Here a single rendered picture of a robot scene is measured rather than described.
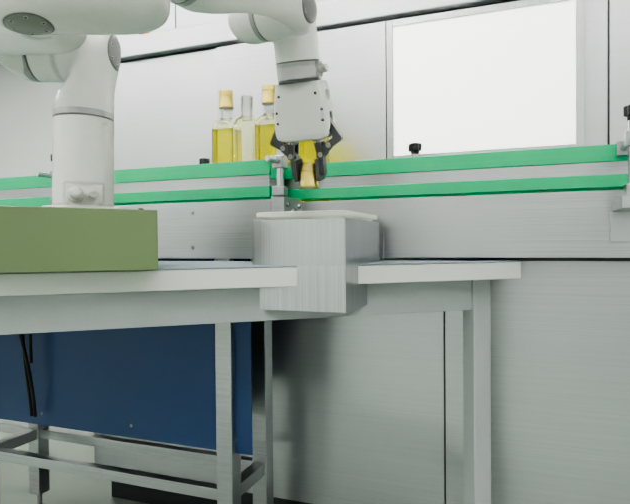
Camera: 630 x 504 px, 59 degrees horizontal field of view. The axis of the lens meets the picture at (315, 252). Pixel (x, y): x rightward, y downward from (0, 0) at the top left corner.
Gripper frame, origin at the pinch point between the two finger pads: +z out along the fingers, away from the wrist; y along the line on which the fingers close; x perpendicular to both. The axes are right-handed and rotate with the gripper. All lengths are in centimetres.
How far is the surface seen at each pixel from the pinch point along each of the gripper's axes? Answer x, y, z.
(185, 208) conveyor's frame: -10.0, 33.7, 8.1
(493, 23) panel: -47, -30, -24
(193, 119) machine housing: -47, 51, -10
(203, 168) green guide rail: -14.0, 30.0, 0.1
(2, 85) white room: -373, 474, -62
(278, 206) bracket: -9.6, 11.1, 8.4
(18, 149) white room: -355, 453, 5
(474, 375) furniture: -9, -27, 43
